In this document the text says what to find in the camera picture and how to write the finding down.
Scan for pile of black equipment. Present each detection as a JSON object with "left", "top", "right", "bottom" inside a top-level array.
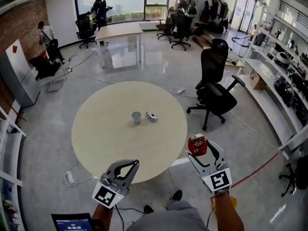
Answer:
[{"left": 273, "top": 66, "right": 308, "bottom": 128}]

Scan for round beige table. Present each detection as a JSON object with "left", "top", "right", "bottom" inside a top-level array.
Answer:
[{"left": 71, "top": 81, "right": 189, "bottom": 185}]

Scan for black tablet with timer screen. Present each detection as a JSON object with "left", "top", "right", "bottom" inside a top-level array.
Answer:
[{"left": 51, "top": 212, "right": 93, "bottom": 231}]

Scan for black cantilever chair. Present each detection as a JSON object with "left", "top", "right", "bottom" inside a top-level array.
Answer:
[{"left": 28, "top": 51, "right": 68, "bottom": 94}]

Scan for black metal railing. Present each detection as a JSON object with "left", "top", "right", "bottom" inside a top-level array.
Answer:
[{"left": 279, "top": 0, "right": 308, "bottom": 23}]

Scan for person's right forearm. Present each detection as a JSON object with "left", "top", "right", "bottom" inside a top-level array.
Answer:
[{"left": 212, "top": 191, "right": 245, "bottom": 231}]

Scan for person's right black shoe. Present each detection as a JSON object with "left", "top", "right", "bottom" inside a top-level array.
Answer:
[{"left": 169, "top": 189, "right": 184, "bottom": 202}]

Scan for dark red round object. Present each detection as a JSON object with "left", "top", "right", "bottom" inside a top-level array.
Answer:
[{"left": 188, "top": 133, "right": 208, "bottom": 157}]

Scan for grey metal cabinet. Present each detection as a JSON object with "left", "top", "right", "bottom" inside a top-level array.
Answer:
[{"left": 0, "top": 38, "right": 41, "bottom": 109}]

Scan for rectangular wooden white-legged table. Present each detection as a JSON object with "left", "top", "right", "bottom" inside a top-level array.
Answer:
[{"left": 95, "top": 23, "right": 144, "bottom": 68}]

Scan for white storage shelf rack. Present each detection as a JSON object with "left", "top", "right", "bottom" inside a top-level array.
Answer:
[{"left": 0, "top": 104, "right": 27, "bottom": 231}]

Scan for yellow bin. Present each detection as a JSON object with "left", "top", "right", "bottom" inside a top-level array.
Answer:
[{"left": 210, "top": 195, "right": 238, "bottom": 213}]

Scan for black office chair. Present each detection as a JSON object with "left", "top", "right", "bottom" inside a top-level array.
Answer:
[
  {"left": 186, "top": 38, "right": 246, "bottom": 131},
  {"left": 169, "top": 10, "right": 193, "bottom": 51},
  {"left": 156, "top": 7, "right": 174, "bottom": 41},
  {"left": 279, "top": 156, "right": 308, "bottom": 197},
  {"left": 75, "top": 15, "right": 98, "bottom": 50}
]

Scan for low wooden platform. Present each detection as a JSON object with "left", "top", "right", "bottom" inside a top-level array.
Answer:
[{"left": 192, "top": 32, "right": 246, "bottom": 68}]

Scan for white paper cup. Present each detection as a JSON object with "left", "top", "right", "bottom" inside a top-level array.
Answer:
[{"left": 131, "top": 111, "right": 142, "bottom": 126}]

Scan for small silver can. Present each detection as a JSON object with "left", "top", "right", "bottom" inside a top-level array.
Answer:
[{"left": 145, "top": 111, "right": 158, "bottom": 123}]

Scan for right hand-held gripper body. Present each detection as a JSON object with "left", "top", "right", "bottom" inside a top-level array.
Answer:
[{"left": 199, "top": 161, "right": 232, "bottom": 197}]

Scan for long white shelving unit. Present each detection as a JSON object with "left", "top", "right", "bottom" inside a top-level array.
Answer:
[{"left": 237, "top": 7, "right": 308, "bottom": 152}]

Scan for person's grey shorts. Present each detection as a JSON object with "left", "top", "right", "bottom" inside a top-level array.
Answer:
[{"left": 127, "top": 200, "right": 210, "bottom": 231}]

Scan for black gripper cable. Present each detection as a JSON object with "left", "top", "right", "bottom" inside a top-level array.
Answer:
[{"left": 206, "top": 207, "right": 215, "bottom": 229}]

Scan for clothes rack with dark garments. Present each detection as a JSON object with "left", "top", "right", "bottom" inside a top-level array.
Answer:
[{"left": 200, "top": 0, "right": 230, "bottom": 34}]

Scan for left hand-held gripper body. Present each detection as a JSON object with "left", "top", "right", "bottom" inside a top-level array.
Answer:
[{"left": 91, "top": 173, "right": 130, "bottom": 210}]

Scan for glass entrance door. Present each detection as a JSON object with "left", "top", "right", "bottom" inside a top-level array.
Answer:
[{"left": 234, "top": 0, "right": 257, "bottom": 33}]

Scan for brown cardboard box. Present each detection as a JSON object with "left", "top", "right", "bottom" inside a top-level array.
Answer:
[{"left": 250, "top": 72, "right": 267, "bottom": 91}]

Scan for person's left forearm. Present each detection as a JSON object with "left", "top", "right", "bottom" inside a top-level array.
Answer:
[{"left": 91, "top": 203, "right": 114, "bottom": 231}]

